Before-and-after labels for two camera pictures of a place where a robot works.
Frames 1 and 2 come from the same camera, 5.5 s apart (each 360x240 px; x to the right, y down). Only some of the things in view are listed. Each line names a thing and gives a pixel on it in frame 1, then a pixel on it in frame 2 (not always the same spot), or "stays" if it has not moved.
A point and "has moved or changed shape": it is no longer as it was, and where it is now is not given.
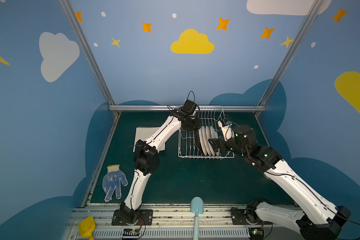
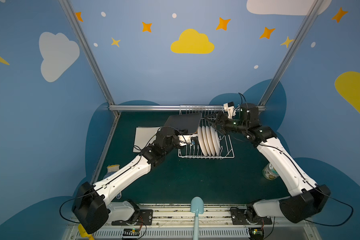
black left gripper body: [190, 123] -> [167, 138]
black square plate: [197, 141] has moved or changed shape
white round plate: [202, 140] stays
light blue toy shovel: [197, 206] stays
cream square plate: [143, 133] stays
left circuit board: [131, 232] stays
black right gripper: [221, 144] -> [217, 120]
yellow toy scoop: [86, 227] stays
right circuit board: [256, 233] stays
